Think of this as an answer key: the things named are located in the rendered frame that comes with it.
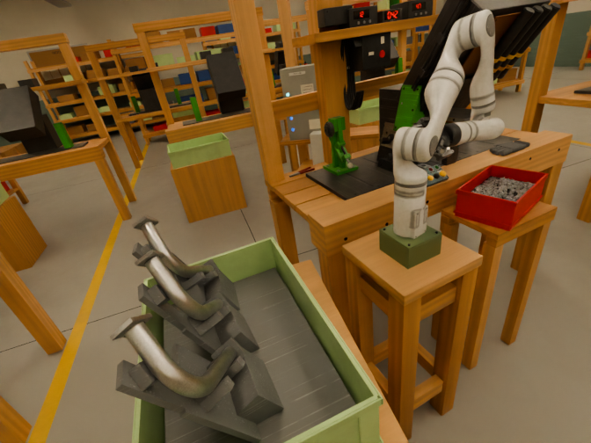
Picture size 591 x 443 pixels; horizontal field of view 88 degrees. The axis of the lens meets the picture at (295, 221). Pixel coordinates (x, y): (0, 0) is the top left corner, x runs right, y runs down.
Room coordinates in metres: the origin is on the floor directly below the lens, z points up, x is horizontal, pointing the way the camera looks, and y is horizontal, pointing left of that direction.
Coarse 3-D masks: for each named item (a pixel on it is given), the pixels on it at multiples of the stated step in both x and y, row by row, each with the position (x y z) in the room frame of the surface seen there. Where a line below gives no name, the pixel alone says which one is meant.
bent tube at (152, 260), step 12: (156, 252) 0.52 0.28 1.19; (144, 264) 0.51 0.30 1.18; (156, 264) 0.50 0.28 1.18; (156, 276) 0.49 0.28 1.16; (168, 276) 0.49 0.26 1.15; (168, 288) 0.47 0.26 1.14; (180, 288) 0.48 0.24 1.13; (180, 300) 0.46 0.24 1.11; (192, 300) 0.47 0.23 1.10; (216, 300) 0.61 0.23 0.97; (192, 312) 0.46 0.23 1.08; (204, 312) 0.48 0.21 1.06
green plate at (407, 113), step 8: (408, 88) 1.51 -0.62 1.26; (416, 88) 1.46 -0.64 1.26; (400, 96) 1.54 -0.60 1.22; (408, 96) 1.49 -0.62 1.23; (416, 96) 1.45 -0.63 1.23; (400, 104) 1.53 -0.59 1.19; (408, 104) 1.48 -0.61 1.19; (416, 104) 1.43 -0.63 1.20; (400, 112) 1.51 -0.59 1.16; (408, 112) 1.47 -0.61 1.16; (416, 112) 1.45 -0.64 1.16; (400, 120) 1.50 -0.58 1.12; (408, 120) 1.45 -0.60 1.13; (416, 120) 1.45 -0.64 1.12
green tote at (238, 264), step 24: (264, 240) 0.87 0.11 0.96; (192, 264) 0.80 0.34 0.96; (216, 264) 0.82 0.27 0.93; (240, 264) 0.84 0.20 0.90; (264, 264) 0.86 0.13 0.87; (288, 264) 0.72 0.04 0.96; (288, 288) 0.76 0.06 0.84; (144, 312) 0.62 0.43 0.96; (312, 312) 0.56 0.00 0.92; (336, 336) 0.45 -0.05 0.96; (336, 360) 0.45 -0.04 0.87; (360, 384) 0.35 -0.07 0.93; (144, 408) 0.37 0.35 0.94; (360, 408) 0.29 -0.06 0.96; (144, 432) 0.33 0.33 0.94; (312, 432) 0.27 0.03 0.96; (336, 432) 0.28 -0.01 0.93; (360, 432) 0.29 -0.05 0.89
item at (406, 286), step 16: (368, 240) 0.93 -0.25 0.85; (448, 240) 0.85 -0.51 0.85; (352, 256) 0.87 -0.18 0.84; (368, 256) 0.84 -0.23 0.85; (384, 256) 0.83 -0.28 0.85; (448, 256) 0.77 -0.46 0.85; (464, 256) 0.76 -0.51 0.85; (480, 256) 0.75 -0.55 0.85; (368, 272) 0.78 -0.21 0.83; (384, 272) 0.74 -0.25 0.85; (400, 272) 0.73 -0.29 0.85; (416, 272) 0.72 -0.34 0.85; (432, 272) 0.71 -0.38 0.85; (448, 272) 0.70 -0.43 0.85; (464, 272) 0.72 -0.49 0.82; (384, 288) 0.71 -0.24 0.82; (400, 288) 0.66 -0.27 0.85; (416, 288) 0.65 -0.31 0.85; (432, 288) 0.67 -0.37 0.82
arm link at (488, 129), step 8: (472, 120) 1.01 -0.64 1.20; (480, 120) 1.00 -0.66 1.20; (488, 120) 1.00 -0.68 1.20; (496, 120) 1.00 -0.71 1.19; (472, 128) 0.97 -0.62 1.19; (480, 128) 0.98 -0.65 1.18; (488, 128) 0.99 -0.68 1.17; (496, 128) 0.99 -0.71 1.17; (504, 128) 1.00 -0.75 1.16; (472, 136) 0.97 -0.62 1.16; (480, 136) 0.98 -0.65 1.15; (488, 136) 0.99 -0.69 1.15; (496, 136) 0.99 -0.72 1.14
